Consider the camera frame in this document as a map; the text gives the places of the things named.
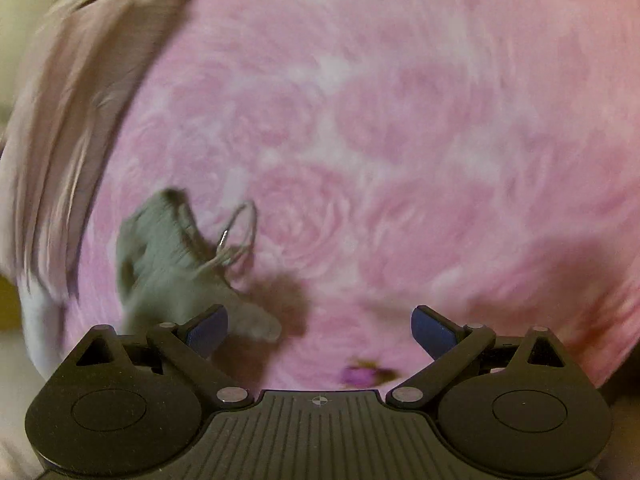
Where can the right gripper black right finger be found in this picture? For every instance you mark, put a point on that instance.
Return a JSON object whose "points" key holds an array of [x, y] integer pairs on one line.
{"points": [[453, 348]]}

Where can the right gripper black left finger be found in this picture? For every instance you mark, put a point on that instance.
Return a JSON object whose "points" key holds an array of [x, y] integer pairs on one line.
{"points": [[188, 347]]}

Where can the grey sweatpants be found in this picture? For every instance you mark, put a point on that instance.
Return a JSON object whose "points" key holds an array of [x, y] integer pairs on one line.
{"points": [[166, 270]]}

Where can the pink rose bed blanket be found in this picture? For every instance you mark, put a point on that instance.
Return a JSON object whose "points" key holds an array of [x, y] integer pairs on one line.
{"points": [[477, 156]]}

